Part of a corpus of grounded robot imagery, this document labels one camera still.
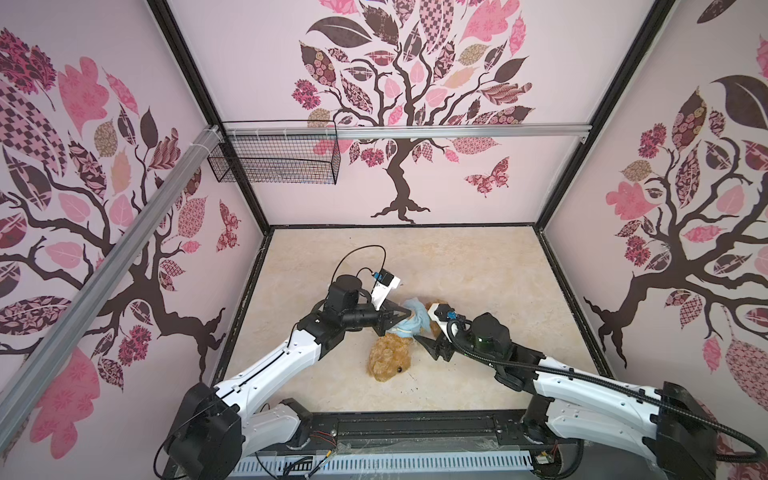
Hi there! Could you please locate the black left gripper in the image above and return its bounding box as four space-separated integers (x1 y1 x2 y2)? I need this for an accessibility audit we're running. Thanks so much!
343 298 411 337

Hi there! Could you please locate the light blue teddy shirt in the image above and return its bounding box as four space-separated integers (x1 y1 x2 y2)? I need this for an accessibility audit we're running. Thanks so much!
387 297 431 338

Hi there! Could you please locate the brown plush teddy bear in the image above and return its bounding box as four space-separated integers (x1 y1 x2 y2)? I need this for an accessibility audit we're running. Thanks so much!
366 329 441 382

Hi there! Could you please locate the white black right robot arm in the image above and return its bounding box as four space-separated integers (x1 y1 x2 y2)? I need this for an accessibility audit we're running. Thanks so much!
418 303 718 479

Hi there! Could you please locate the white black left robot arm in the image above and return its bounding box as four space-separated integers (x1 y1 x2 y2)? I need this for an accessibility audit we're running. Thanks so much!
160 269 411 479

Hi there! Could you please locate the black corrugated cable conduit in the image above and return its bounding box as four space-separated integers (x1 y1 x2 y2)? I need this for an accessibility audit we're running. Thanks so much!
446 317 768 464

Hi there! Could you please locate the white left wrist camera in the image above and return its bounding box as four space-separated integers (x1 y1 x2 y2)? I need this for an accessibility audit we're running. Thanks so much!
371 268 401 310

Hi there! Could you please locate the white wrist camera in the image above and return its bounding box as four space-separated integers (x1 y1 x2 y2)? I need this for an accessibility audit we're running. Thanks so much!
427 302 467 337
371 268 401 310

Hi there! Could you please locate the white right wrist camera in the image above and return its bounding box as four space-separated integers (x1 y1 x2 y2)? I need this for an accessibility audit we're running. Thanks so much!
427 302 467 337

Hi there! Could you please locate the thin black camera cable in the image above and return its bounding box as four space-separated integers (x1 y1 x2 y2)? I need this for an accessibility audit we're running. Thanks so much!
329 244 388 289

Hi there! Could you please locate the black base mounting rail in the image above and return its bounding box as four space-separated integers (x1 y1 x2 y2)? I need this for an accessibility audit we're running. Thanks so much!
179 409 601 457

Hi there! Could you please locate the white slotted cable duct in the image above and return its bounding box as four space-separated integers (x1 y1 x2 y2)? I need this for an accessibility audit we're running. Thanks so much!
229 451 533 479

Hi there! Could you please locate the black wire mesh basket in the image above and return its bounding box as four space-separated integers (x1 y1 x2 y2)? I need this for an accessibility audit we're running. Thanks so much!
208 120 341 185

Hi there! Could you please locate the aluminium rail back wall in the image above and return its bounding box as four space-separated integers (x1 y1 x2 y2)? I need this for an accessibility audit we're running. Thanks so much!
224 120 592 140

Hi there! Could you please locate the aluminium rail wall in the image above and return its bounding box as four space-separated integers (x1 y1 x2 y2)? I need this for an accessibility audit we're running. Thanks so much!
1 125 222 448
224 120 592 140

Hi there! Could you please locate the black corner frame post left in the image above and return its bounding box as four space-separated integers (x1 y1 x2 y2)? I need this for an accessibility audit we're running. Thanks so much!
147 0 272 236

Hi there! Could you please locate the black corner frame post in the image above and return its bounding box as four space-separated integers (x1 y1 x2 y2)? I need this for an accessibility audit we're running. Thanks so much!
147 0 272 236
534 0 677 233

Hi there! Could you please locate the aluminium rail left wall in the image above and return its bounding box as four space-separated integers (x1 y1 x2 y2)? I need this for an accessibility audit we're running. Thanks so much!
1 125 222 448

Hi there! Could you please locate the black corner frame post right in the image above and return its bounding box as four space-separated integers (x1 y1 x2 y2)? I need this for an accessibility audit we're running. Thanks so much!
534 0 677 233

